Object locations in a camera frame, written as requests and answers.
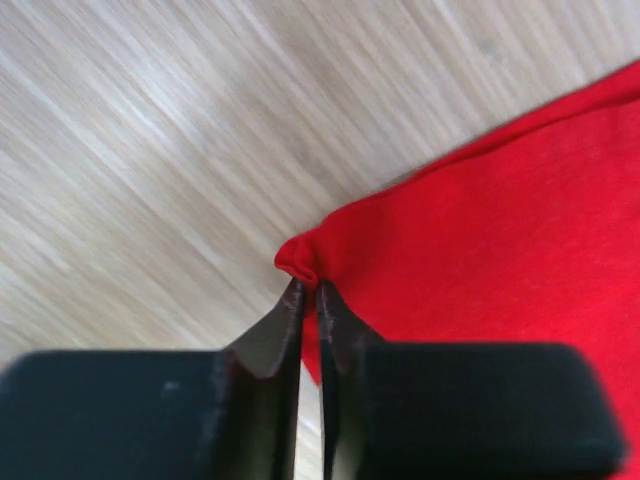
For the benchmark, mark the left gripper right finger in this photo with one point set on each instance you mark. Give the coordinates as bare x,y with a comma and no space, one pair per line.
396,410

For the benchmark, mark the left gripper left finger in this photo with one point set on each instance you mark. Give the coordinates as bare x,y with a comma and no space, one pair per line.
151,414

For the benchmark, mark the red t-shirt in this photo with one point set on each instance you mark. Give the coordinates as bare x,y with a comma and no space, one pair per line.
529,233

